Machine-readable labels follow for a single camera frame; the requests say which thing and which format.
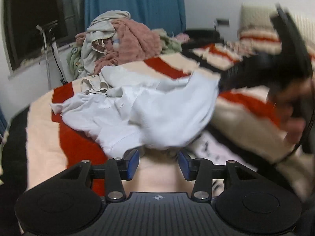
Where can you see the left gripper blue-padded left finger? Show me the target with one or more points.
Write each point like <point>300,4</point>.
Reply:
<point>114,171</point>

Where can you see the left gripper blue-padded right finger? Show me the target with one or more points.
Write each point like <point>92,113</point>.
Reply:
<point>202,171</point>

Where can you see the white t-shirt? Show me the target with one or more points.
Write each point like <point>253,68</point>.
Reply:
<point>140,110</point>

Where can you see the person's right hand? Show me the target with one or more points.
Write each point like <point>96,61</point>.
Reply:
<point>283,105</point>

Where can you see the striped pillow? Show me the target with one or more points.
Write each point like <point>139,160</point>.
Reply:
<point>257,31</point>

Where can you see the striped red cream black blanket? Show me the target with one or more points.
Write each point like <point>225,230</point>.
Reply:
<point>244,127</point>

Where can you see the beige garment on bed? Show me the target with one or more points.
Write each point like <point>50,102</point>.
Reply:
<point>94,84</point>

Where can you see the black armchair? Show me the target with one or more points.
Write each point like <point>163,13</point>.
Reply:
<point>203,34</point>

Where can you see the small pink garment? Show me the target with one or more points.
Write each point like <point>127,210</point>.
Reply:
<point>182,38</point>

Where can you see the light green garment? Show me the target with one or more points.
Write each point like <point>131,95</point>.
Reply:
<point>168,45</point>

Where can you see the pink fluffy blanket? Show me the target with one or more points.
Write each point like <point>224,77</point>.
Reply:
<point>133,41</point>

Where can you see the grey-white hoodie on pile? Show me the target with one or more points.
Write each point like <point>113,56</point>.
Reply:
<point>100,30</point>

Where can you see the blue curtain right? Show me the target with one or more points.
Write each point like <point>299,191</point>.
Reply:
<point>166,14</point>

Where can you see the dark window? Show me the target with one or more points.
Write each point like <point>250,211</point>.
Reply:
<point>21,17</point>

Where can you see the wall socket with charger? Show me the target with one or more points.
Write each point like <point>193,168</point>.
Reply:
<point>221,22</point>

